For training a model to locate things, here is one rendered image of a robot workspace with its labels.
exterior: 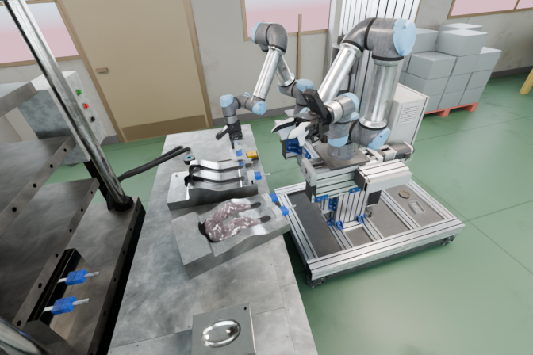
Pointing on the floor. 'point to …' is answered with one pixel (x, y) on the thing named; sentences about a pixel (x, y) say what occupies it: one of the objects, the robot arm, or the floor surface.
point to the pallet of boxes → (449, 66)
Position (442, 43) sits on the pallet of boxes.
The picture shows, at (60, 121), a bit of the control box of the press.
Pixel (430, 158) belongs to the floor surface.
